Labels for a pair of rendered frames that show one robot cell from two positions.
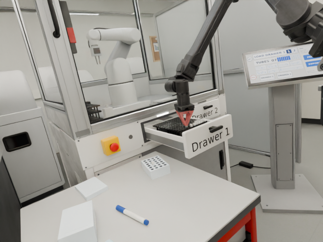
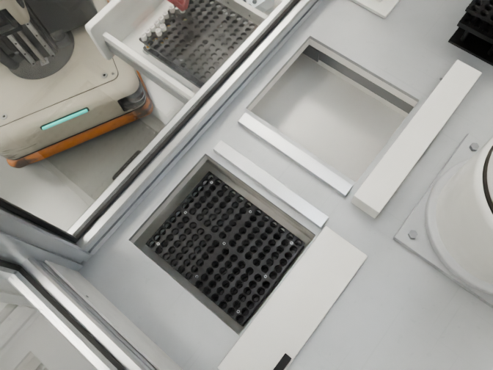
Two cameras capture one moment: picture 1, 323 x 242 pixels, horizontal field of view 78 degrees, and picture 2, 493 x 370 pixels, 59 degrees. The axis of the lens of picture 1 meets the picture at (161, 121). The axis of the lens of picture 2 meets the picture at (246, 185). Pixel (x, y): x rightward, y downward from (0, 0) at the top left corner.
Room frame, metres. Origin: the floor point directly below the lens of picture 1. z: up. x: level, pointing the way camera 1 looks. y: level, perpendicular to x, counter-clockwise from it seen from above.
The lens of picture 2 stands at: (1.61, -0.13, 1.65)
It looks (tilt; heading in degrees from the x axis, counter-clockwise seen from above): 69 degrees down; 174
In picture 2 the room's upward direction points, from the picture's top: 12 degrees counter-clockwise
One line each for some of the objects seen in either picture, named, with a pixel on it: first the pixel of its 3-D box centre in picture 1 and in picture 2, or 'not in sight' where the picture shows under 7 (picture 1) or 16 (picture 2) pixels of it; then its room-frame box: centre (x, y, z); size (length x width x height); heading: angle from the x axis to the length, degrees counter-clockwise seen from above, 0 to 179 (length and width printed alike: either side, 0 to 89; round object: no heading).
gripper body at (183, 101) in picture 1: (183, 100); not in sight; (0.89, -0.11, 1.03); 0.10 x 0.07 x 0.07; 11
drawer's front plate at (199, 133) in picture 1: (209, 134); not in sight; (0.81, -0.19, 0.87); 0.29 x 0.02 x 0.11; 124
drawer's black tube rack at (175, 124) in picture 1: (179, 129); not in sight; (0.98, -0.08, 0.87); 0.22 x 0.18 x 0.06; 34
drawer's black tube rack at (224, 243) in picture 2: not in sight; (226, 247); (1.42, -0.17, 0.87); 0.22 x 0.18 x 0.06; 34
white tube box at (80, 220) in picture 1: (79, 224); not in sight; (0.49, 0.28, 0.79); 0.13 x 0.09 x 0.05; 19
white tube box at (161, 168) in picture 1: (155, 166); not in sight; (0.79, 0.06, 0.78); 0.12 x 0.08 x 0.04; 21
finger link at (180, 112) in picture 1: (184, 115); not in sight; (0.90, -0.11, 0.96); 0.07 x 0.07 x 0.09; 11
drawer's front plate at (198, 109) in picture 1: (204, 111); not in sight; (1.25, -0.28, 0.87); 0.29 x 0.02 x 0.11; 124
